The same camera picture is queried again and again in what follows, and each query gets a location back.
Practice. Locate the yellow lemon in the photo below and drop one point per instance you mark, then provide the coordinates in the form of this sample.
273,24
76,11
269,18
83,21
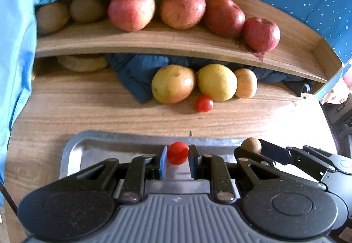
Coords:
217,82

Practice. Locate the cherry tomato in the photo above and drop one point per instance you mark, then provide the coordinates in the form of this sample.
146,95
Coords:
204,103
177,153

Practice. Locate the red apple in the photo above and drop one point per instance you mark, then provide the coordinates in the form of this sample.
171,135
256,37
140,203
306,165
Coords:
131,15
182,14
224,18
260,34

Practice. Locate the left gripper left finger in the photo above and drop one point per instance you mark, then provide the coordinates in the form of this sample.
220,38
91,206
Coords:
141,169

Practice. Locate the metal tray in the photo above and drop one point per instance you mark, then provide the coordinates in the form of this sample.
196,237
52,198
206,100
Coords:
90,147

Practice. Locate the flat bread under shelf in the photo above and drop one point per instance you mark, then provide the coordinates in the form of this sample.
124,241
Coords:
83,63

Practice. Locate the light blue cloth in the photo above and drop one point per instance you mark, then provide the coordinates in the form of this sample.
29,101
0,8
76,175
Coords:
18,45

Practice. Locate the wooden desk shelf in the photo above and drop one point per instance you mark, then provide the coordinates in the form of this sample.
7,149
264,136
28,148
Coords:
301,51

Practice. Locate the kiwi right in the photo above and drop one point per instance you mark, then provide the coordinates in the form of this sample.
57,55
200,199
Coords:
87,11

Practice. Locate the kiwi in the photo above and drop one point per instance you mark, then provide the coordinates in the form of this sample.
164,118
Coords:
51,18
87,11

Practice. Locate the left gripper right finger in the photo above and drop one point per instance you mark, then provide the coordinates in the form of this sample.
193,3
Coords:
213,169

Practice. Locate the kiwi left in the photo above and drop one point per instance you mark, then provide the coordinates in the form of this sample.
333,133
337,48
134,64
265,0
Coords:
51,18

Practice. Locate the pink bedding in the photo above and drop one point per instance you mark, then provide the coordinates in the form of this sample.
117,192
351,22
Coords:
339,89

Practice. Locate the dark blue jacket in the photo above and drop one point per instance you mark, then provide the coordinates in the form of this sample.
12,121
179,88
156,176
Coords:
136,71

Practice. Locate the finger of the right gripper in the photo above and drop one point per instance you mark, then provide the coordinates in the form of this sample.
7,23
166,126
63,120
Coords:
277,153
243,153

